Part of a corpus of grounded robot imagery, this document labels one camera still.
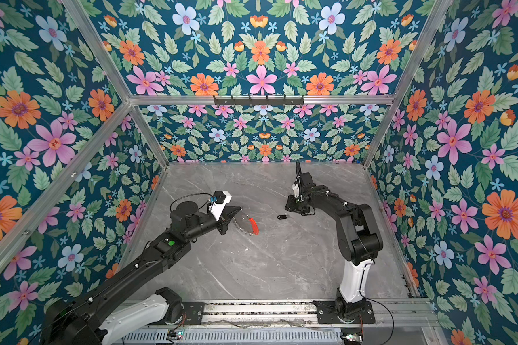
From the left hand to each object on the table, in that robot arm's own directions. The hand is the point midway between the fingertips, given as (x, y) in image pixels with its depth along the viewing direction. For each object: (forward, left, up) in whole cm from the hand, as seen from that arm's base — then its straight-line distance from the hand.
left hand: (240, 204), depth 71 cm
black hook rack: (+47, -8, +10) cm, 49 cm away
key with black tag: (+10, -16, -28) cm, 34 cm away
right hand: (+12, -19, -22) cm, 31 cm away
